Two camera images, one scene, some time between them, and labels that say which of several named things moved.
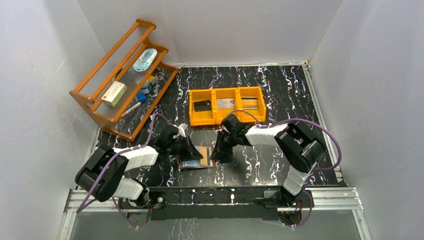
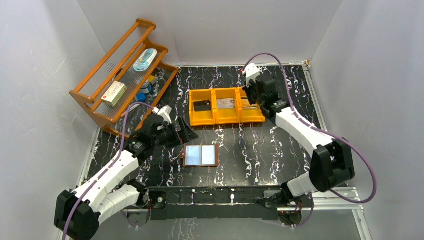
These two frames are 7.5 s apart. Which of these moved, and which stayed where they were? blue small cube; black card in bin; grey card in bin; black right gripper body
Moved: black right gripper body
Stayed: black card in bin; blue small cube; grey card in bin
